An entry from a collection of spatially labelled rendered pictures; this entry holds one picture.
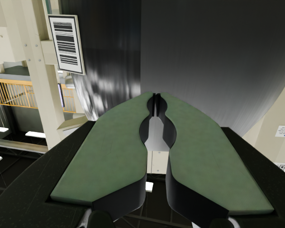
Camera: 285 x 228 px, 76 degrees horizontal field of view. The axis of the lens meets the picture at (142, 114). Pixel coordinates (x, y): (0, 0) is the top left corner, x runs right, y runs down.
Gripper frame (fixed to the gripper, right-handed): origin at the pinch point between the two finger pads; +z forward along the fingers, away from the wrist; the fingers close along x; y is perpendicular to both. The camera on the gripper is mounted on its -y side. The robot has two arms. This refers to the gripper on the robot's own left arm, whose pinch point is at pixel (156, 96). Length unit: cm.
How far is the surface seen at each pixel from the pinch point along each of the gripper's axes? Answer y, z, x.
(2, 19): 38, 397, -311
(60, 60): 1.1, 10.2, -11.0
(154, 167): 60, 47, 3
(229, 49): -1.3, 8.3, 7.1
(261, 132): 21.2, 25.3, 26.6
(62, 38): -1.5, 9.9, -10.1
